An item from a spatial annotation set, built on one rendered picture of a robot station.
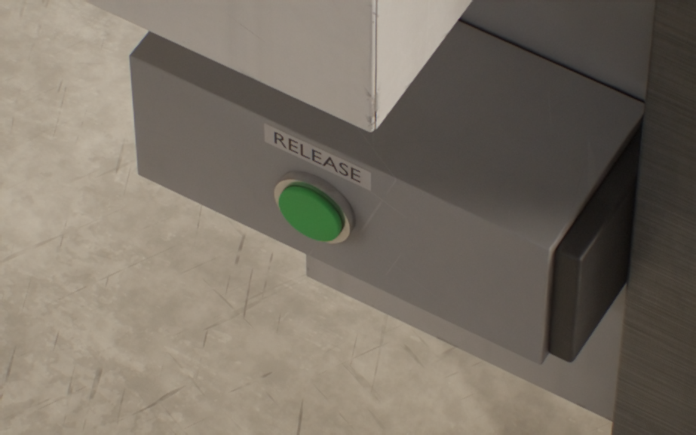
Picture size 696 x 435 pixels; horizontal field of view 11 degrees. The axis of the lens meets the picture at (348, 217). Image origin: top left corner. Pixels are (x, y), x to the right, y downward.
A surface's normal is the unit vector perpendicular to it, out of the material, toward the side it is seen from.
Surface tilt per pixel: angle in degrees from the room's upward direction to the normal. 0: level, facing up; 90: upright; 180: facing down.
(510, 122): 0
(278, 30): 90
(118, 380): 0
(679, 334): 90
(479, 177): 0
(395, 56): 90
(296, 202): 90
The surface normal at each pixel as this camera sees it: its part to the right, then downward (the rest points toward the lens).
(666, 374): -0.51, 0.69
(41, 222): 0.00, -0.60
